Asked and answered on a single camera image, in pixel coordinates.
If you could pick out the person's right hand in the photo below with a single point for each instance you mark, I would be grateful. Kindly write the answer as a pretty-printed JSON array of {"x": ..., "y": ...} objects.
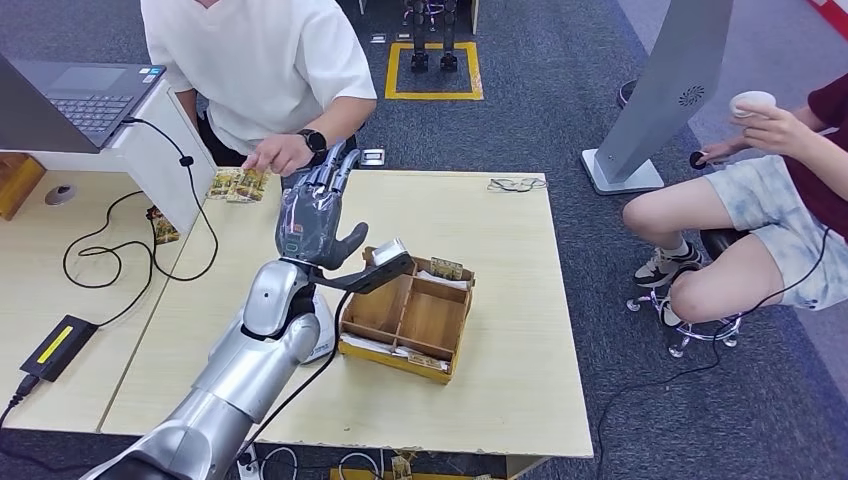
[{"x": 725, "y": 151}]

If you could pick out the person's left hand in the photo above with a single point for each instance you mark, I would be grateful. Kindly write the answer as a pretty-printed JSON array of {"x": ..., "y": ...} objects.
[
  {"x": 278, "y": 156},
  {"x": 778, "y": 129}
]

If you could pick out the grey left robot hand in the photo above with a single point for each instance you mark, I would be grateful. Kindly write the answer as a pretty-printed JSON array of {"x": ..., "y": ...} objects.
[{"x": 311, "y": 218}]

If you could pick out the small black round controller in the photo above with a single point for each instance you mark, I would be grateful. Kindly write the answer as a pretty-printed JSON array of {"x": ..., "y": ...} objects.
[{"x": 697, "y": 160}]

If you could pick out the white handheld controller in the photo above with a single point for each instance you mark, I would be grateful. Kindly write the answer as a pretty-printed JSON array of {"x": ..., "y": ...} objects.
[{"x": 752, "y": 102}]

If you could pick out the autumn print hotel card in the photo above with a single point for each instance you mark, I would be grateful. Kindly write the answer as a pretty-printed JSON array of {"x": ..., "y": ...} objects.
[
  {"x": 252, "y": 189},
  {"x": 220, "y": 184}
]

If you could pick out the grey card reader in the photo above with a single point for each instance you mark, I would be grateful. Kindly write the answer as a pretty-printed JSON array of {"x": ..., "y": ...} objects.
[{"x": 324, "y": 344}]

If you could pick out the wooden compartment organizer box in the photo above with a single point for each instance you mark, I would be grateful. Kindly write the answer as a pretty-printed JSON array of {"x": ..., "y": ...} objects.
[{"x": 430, "y": 318}]

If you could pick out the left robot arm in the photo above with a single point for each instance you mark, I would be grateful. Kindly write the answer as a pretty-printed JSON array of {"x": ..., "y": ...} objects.
[{"x": 252, "y": 371}]

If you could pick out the person's left forearm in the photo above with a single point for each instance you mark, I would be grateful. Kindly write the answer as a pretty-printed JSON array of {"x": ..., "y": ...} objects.
[
  {"x": 348, "y": 119},
  {"x": 825, "y": 162}
]

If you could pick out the person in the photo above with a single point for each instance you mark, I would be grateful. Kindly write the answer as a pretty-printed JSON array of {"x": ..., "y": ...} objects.
[
  {"x": 821, "y": 192},
  {"x": 265, "y": 60}
]

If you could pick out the small patterned card pile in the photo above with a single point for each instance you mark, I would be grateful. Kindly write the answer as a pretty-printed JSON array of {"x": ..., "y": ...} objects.
[{"x": 164, "y": 230}]

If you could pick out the upright hotel card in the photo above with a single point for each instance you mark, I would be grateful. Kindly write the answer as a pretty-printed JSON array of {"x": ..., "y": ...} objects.
[{"x": 447, "y": 268}]

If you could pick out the flat lying hotel card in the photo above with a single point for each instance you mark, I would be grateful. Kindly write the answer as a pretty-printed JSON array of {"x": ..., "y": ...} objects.
[{"x": 427, "y": 362}]

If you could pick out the small patterned hanging card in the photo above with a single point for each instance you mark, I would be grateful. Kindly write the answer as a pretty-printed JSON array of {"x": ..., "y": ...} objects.
[{"x": 401, "y": 469}]

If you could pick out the black smartphone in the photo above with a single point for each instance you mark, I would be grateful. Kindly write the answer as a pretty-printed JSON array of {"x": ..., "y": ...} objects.
[{"x": 289, "y": 177}]

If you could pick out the black wristwatch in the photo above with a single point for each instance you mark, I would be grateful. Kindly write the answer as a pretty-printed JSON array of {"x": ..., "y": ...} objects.
[{"x": 314, "y": 141}]

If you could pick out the silver floor socket plate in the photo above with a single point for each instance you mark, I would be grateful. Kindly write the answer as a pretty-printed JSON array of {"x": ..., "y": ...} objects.
[{"x": 373, "y": 157}]

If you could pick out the silver kiosk stand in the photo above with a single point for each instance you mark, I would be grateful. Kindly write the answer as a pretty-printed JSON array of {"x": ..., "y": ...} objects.
[{"x": 662, "y": 86}]

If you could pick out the black stool chrome base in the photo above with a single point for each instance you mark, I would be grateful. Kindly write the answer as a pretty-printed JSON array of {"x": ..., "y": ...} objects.
[{"x": 719, "y": 242}]

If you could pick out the black round base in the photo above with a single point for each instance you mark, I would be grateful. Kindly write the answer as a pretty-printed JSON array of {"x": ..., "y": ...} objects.
[{"x": 625, "y": 96}]

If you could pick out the white laptop stand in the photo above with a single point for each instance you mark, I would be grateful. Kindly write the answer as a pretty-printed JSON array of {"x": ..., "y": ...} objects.
[{"x": 159, "y": 152}]

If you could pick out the white and black sneaker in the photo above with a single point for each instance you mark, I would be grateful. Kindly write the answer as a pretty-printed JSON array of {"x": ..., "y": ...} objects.
[
  {"x": 668, "y": 314},
  {"x": 662, "y": 268}
]

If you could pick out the white paper sleeve bundle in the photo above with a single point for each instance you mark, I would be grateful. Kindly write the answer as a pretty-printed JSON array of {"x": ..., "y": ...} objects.
[{"x": 368, "y": 344}]

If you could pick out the yellow floor tape square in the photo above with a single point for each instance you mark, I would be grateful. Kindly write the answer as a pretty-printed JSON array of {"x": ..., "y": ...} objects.
[{"x": 434, "y": 96}]

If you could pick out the black robot legs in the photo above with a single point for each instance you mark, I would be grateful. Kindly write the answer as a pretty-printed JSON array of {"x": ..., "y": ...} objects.
[{"x": 420, "y": 63}]

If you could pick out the clear eyeglasses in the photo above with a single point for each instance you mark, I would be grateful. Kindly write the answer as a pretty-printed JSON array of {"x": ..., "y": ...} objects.
[{"x": 501, "y": 185}]

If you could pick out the dark grey laptop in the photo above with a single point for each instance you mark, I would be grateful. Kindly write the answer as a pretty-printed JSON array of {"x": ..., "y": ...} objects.
[{"x": 86, "y": 99}]

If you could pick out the round grey desk grommet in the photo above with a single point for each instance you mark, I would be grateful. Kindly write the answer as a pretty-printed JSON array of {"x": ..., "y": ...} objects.
[{"x": 60, "y": 194}]

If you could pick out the white power strip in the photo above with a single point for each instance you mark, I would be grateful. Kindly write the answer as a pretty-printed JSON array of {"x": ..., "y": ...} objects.
[{"x": 248, "y": 464}]

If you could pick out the brown wooden box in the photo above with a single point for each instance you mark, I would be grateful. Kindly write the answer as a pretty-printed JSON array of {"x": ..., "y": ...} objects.
[{"x": 16, "y": 185}]

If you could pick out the black power adapter yellow label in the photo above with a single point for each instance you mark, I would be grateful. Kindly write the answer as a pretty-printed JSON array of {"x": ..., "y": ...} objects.
[{"x": 58, "y": 348}]

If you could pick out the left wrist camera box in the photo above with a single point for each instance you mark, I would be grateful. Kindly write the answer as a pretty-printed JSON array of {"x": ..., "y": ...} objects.
[{"x": 391, "y": 252}]

